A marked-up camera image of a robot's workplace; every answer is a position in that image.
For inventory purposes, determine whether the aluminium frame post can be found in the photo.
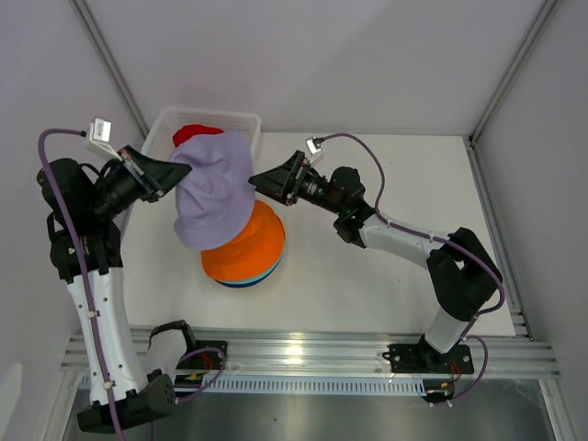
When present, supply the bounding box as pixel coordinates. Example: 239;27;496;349
69;0;150;141
467;0;564;144

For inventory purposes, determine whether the red bucket hat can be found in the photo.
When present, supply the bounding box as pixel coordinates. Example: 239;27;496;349
173;124;224;148

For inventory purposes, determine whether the orange bucket hat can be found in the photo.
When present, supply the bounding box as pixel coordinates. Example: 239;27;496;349
201;200;286;285

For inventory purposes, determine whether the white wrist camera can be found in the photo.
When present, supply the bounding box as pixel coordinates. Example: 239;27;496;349
85;117;122;162
305;136;324;166

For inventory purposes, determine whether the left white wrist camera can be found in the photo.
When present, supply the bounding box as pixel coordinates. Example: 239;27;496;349
85;117;122;162

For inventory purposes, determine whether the lavender bucket hat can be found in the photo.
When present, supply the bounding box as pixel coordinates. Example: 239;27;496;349
170;131;255;251

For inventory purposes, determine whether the white slotted cable duct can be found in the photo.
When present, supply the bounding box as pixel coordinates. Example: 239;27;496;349
205;373;426;397

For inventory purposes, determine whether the right aluminium table rail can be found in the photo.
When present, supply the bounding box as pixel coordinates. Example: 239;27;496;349
464;137;535;341

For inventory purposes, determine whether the left aluminium frame post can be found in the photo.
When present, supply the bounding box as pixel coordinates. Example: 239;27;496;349
69;0;150;141

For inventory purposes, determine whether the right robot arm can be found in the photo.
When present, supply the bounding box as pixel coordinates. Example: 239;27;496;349
248;151;502;373

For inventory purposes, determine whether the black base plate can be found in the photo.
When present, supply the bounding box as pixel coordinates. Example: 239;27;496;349
382;344;474;375
186;340;228;370

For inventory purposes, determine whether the dark blue bucket hat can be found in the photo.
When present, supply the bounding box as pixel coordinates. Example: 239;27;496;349
218;256;286;290

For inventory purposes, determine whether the right aluminium frame post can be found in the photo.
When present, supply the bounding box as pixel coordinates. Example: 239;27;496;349
467;0;564;144

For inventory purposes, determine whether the teal bucket hat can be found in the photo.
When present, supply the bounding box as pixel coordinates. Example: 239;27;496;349
215;247;288;286

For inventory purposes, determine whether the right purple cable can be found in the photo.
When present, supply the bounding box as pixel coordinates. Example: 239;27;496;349
321;132;506;332

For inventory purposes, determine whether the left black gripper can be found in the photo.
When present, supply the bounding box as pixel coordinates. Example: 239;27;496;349
89;144;192;218

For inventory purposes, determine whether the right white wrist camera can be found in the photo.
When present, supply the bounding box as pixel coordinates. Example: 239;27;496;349
305;136;324;166

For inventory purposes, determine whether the white plastic bin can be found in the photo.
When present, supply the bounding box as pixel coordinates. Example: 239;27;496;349
141;107;261;160

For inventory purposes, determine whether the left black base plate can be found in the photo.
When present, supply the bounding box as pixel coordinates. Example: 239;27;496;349
186;340;228;370

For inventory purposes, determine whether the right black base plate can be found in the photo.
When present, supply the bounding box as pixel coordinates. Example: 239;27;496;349
382;344;474;375

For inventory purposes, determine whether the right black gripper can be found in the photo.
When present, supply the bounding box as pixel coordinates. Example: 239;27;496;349
248;151;345;217

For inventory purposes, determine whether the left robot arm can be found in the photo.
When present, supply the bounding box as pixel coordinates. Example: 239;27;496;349
37;146;198;434

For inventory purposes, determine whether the aluminium mounting rail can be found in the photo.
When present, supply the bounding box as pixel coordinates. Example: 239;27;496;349
61;324;561;379

